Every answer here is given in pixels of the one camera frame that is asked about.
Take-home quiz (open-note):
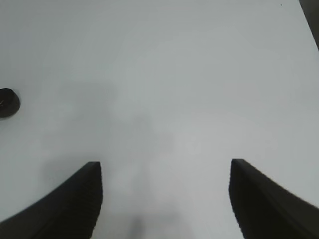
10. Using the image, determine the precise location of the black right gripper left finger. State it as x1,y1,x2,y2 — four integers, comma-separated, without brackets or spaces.
0,161,103,239

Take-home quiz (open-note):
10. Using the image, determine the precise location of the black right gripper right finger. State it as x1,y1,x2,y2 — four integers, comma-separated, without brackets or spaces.
229,159,319,239

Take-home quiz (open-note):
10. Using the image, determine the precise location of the small black teacup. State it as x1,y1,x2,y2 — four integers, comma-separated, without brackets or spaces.
0,88,20,119

